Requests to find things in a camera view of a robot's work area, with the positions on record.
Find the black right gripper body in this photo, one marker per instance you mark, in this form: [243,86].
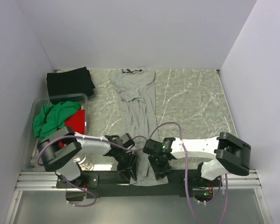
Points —
[160,166]

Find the grey t-shirt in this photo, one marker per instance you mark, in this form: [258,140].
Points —
[137,101]

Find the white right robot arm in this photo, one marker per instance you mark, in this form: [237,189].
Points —
[226,154]

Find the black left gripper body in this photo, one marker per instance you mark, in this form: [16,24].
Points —
[125,160]

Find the clear plastic bin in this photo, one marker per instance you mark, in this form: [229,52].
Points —
[30,148]

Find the green t-shirt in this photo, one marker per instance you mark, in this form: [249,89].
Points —
[52,117]

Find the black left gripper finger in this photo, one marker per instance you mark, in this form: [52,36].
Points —
[132,170]
[124,175]

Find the folded black t-shirt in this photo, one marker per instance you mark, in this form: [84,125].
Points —
[70,82]

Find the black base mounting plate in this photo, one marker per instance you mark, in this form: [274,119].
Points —
[111,184]

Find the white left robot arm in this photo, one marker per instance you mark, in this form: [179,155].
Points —
[56,152]

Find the red t-shirt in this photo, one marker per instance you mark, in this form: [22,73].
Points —
[77,122]

